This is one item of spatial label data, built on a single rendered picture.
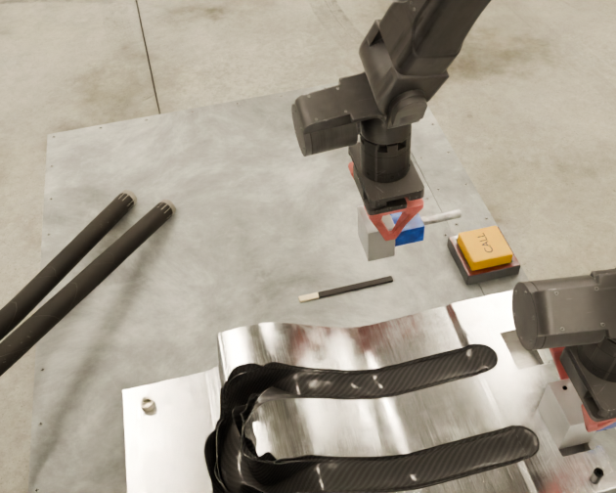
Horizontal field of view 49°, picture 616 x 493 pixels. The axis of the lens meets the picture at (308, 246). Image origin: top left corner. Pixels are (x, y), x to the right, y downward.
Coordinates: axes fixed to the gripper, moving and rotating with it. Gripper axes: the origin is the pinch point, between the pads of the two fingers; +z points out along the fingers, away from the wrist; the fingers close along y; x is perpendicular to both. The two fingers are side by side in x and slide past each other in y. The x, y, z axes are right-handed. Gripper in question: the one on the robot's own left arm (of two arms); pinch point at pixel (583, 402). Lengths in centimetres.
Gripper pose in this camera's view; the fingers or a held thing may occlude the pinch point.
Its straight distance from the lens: 76.8
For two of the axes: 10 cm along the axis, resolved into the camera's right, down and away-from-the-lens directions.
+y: 2.1, 7.3, -6.4
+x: 9.8, -1.8, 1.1
